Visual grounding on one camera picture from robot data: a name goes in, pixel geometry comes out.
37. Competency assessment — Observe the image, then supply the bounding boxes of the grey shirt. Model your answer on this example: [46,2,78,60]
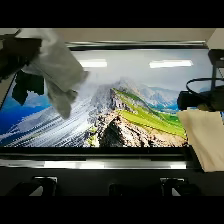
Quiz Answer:
[20,28,90,121]

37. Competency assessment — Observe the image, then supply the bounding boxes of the dark green garment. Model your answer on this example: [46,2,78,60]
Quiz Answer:
[11,69,46,107]

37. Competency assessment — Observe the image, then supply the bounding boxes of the beige garment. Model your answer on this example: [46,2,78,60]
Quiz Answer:
[175,108,224,174]

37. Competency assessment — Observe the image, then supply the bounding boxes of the black cable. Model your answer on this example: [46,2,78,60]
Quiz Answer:
[185,77,224,98]

